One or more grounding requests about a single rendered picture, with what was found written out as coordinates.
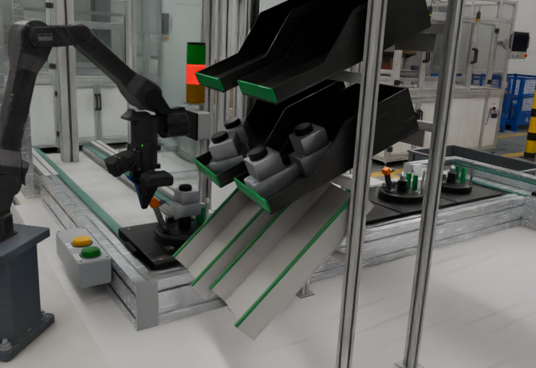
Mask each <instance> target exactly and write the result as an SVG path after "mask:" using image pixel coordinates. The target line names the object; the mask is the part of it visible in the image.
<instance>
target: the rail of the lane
mask: <svg viewBox="0 0 536 368"><path fill-rule="evenodd" d="M41 182H42V184H41V196H42V198H43V199H42V205H43V207H44V208H45V210H46V211H47V212H48V213H49V214H50V216H51V217H52V218H53V220H54V221H55V223H56V224H57V226H58V227H59V228H60V229H61V230H62V231H64V230H69V229H75V228H86V229H87V231H88V232H89V233H90V234H91V235H92V236H93V238H94V239H95V240H96V241H97V242H98V243H99V244H100V245H101V246H102V247H103V248H104V250H105V251H106V252H107V253H108V255H109V256H110V257H111V258H112V282H111V283H106V284H102V286H103V287H104V288H105V290H106V291H107V292H108V293H109V295H110V296H111V297H112V299H113V300H114V302H115V303H116V305H117V306H118V307H119V308H120V309H121V311H122V312H123V313H124V315H125V316H126V318H127V319H128V321H129V322H130V323H131V324H132V325H133V327H134V328H135V329H136V331H139V330H145V329H148V328H151V327H154V326H158V279H157V278H156V277H155V276H154V275H153V274H152V273H151V272H150V271H149V270H148V269H147V268H146V267H145V266H144V265H143V264H142V263H141V262H140V261H139V260H138V259H137V258H138V251H137V250H136V249H135V248H134V247H133V246H132V245H131V244H130V243H129V242H125V243H124V245H123V244H122V243H121V242H120V241H119V240H118V239H117V238H116V237H115V236H114V235H113V234H112V233H111V232H110V231H109V230H108V229H107V228H106V227H105V226H104V225H103V224H102V223H101V221H100V220H99V219H98V218H97V217H96V216H95V215H94V214H93V213H92V212H91V211H90V210H89V209H88V208H87V207H86V206H85V205H84V204H83V203H82V202H81V201H80V200H79V199H78V198H77V197H76V196H75V195H74V194H73V193H72V192H71V191H70V190H69V189H68V188H67V187H66V186H65V184H64V183H63V182H62V181H61V180H60V179H59V178H58V177H57V176H56V175H49V177H48V176H41Z"/></svg>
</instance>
